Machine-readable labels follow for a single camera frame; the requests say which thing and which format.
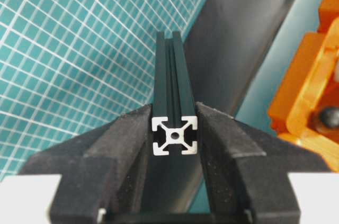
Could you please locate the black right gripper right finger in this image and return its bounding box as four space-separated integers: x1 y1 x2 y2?
196 102 329 223

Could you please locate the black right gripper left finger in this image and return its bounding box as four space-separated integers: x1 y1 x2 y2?
20 105 153 223

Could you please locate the black aluminium extrusion frame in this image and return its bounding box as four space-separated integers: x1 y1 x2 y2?
151 31 198 156

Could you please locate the dark round ball knob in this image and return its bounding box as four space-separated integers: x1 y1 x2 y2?
319 106 338 129

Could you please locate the orange bin lower right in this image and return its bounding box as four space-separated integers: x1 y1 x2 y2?
268 0 338 172

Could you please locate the green cutting mat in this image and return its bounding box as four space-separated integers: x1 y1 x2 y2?
1 0 206 177

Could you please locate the dark metal rail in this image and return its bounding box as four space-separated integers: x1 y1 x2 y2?
141 0 293 212

